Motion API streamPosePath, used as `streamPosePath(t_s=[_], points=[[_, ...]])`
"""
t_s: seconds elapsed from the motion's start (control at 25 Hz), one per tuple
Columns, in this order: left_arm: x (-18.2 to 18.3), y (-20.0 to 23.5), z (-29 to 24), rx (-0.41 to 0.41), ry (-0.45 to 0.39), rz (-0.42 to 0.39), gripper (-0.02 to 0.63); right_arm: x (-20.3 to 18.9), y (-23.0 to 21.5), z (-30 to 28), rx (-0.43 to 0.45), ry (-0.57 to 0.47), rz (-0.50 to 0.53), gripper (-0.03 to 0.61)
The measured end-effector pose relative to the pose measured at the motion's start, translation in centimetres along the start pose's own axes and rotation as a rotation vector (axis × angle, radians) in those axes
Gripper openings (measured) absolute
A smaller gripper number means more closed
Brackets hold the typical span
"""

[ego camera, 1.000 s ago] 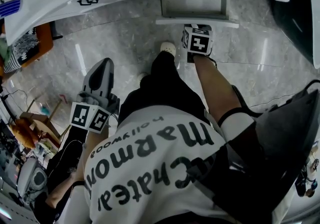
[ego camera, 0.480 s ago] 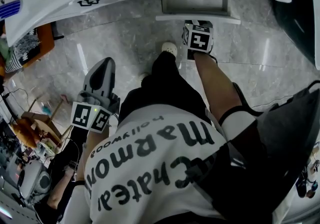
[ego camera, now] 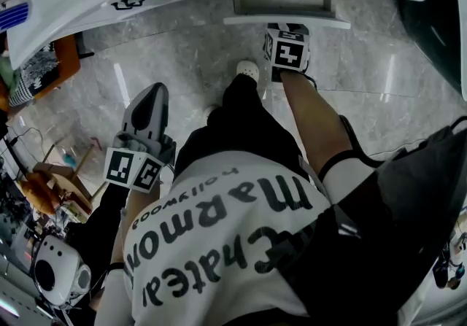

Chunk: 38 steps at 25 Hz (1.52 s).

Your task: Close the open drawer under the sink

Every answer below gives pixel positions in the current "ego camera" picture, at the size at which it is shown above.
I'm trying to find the white round device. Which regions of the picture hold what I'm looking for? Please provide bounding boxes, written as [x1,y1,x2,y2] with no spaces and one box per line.
[31,234,93,310]

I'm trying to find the white printed t-shirt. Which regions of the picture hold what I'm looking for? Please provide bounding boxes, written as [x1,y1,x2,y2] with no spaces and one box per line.
[104,151,379,326]

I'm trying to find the person's right forearm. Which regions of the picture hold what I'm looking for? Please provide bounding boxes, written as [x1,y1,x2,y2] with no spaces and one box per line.
[279,71,363,180]

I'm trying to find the blue striped packet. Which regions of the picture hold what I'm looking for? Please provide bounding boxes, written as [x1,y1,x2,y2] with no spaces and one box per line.
[0,1,31,33]

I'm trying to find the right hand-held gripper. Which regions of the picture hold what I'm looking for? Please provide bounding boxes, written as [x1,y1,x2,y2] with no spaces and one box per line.
[262,23,312,84]

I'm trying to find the black shoulder bag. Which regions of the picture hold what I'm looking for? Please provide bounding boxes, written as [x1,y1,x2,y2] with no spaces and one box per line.
[280,127,467,326]

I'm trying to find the black and white patterned cloth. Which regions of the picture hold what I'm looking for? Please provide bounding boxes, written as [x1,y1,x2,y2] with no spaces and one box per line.
[7,45,62,107]

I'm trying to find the person's left forearm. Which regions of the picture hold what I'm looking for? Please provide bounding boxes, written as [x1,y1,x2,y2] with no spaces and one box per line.
[125,180,164,220]

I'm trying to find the black cable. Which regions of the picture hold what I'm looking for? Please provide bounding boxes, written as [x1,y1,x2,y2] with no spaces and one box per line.
[337,114,467,172]

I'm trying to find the wooden stool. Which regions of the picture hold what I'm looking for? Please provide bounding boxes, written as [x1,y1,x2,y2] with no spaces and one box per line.
[31,141,96,217]

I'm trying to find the green cloth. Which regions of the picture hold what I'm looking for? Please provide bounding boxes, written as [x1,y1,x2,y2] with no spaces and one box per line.
[0,55,22,100]

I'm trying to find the black shorts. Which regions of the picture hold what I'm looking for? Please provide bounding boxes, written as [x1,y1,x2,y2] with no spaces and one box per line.
[173,73,311,182]

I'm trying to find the orange box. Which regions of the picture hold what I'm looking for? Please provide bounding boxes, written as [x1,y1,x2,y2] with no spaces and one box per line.
[34,34,82,101]

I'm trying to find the white perforated shoe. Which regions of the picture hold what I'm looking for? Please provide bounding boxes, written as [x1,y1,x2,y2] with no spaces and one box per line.
[236,59,260,84]

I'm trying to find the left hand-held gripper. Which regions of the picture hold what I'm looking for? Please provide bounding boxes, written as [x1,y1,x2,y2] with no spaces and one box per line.
[103,82,177,194]

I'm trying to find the dark cabinet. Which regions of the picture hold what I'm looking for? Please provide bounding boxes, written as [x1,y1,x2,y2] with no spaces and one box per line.
[396,0,467,101]

